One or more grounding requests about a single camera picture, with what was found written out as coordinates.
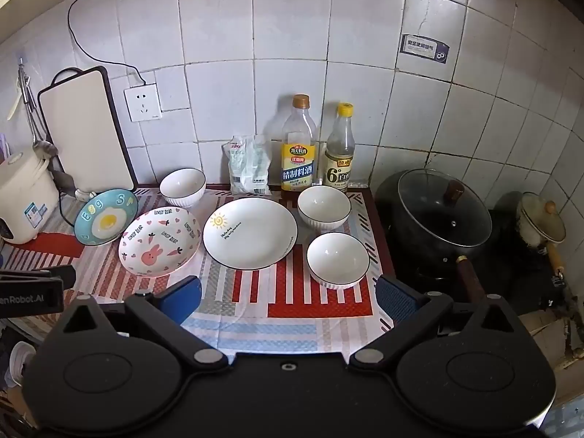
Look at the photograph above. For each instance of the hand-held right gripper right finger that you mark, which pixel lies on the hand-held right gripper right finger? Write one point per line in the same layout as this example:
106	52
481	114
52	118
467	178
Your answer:
396	299

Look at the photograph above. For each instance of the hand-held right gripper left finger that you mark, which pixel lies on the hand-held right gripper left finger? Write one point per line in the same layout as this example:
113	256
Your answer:
182	299

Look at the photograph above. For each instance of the pink rabbit print plate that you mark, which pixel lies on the pink rabbit print plate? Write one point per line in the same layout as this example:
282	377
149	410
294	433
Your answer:
157	244

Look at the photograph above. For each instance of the white ribbed bowl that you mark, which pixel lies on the white ribbed bowl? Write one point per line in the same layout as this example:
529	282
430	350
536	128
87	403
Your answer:
182	187
324	207
337	258

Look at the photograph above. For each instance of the white plate with sun print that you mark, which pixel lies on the white plate with sun print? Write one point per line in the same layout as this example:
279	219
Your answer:
251	235

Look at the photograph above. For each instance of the blue fried egg plate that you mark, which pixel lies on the blue fried egg plate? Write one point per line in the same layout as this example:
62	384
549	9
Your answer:
107	219

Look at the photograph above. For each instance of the striped table mat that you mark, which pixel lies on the striped table mat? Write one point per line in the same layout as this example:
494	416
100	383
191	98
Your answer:
255	301

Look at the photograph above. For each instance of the glass wok lid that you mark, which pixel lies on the glass wok lid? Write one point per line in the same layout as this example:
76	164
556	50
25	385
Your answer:
438	210

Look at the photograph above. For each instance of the white rice cooker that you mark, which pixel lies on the white rice cooker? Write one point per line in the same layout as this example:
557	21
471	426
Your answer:
27	191

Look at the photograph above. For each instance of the black gas stove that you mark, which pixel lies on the black gas stove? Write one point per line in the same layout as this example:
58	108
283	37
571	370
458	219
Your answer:
524	278

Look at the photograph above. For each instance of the white plastic bag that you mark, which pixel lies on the white plastic bag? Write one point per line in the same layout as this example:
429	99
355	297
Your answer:
248	164

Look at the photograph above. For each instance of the clear vinegar bottle yellow cap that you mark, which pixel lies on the clear vinegar bottle yellow cap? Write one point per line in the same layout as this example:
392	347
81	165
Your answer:
340	159

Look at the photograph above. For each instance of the cardboard box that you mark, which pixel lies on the cardboard box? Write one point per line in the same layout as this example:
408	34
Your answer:
547	337

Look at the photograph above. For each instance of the small cream enamel pot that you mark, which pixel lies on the small cream enamel pot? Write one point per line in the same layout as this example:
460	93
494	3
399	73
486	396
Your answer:
540	221

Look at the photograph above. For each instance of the yellow carton box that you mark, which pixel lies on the yellow carton box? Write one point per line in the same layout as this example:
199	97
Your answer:
299	155

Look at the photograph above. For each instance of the white cutting board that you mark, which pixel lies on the white cutting board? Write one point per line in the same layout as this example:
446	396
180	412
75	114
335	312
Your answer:
82	132

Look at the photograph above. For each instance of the metal ladle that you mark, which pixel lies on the metal ladle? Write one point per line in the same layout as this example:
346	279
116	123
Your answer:
34	114

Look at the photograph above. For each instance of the white rice paddle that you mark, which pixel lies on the white rice paddle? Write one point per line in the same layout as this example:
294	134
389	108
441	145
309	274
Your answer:
16	100

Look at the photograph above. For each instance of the white wall socket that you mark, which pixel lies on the white wall socket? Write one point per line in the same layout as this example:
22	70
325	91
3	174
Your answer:
143	102

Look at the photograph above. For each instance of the wall sticker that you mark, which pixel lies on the wall sticker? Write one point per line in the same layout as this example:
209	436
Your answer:
424	49

